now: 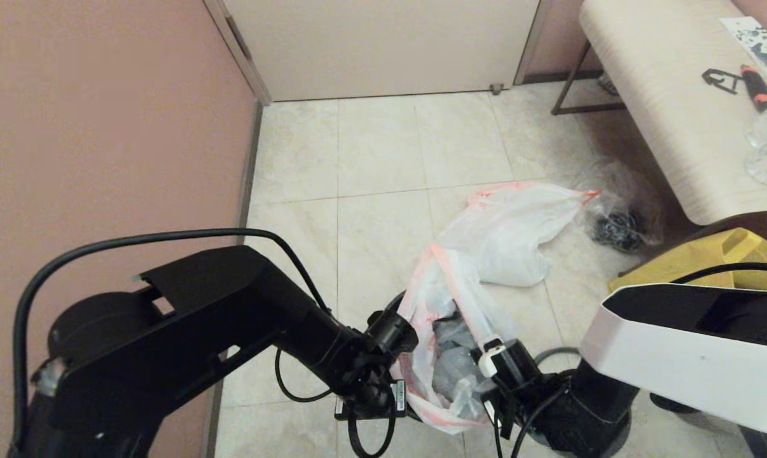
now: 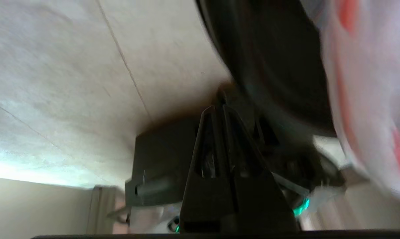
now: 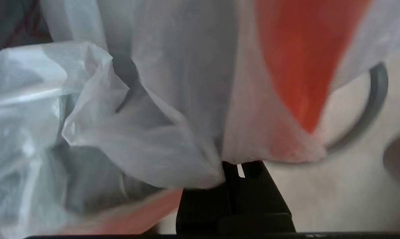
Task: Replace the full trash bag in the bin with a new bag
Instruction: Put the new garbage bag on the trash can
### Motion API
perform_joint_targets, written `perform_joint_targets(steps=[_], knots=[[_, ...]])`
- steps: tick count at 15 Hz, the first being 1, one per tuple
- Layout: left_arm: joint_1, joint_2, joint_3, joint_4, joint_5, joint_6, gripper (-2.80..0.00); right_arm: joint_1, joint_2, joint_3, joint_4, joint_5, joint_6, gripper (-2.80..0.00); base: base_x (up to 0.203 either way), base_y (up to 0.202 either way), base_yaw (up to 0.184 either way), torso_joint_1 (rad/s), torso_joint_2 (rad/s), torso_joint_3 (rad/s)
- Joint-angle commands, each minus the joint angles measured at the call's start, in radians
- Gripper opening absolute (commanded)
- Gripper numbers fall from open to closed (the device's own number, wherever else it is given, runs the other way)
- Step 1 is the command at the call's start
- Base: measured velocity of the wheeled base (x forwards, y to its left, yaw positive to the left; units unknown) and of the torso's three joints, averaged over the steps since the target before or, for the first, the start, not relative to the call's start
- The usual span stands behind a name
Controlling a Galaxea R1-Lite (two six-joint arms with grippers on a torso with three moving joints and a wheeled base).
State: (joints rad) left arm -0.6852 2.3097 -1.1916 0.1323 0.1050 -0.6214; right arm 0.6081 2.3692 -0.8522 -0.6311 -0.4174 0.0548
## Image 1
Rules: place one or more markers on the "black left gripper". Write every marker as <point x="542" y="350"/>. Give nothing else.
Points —
<point x="374" y="381"/>

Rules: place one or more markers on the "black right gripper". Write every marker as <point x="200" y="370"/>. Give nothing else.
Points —
<point x="523" y="401"/>

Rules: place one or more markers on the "fresh white red-print trash bag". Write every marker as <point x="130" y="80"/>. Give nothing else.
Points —
<point x="434" y="299"/>

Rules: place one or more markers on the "used white red-print trash bag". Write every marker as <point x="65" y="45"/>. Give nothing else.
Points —
<point x="511" y="235"/>

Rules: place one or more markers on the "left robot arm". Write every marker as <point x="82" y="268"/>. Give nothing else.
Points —
<point x="199" y="318"/>

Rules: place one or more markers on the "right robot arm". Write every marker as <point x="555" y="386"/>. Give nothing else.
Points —
<point x="676" y="356"/>

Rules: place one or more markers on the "clear bag of dark parts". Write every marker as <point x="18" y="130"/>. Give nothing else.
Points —
<point x="619" y="226"/>

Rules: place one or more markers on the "yellow fabric tote bag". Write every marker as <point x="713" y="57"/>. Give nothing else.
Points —
<point x="720" y="254"/>

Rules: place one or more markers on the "metal door stopper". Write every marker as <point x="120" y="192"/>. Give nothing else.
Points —
<point x="497" y="90"/>

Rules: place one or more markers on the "small grey floor object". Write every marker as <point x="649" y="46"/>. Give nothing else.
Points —
<point x="607" y="84"/>

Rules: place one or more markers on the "light wood-grain table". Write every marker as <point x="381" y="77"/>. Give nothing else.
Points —
<point x="663" y="95"/>

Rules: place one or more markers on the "white door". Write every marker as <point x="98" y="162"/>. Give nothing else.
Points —
<point x="383" y="44"/>

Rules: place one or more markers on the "black hook clip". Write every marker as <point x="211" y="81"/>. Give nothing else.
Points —
<point x="715" y="76"/>

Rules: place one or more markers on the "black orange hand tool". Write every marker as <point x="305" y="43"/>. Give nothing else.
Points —
<point x="757" y="89"/>

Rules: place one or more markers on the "printed black white paper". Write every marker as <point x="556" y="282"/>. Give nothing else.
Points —
<point x="755" y="41"/>

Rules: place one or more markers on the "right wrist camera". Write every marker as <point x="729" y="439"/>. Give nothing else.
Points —
<point x="511" y="359"/>

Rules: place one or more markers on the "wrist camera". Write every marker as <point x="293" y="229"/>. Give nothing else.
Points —
<point x="393" y="332"/>
<point x="511" y="359"/>

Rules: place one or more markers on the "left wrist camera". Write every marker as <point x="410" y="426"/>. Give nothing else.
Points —
<point x="393" y="332"/>

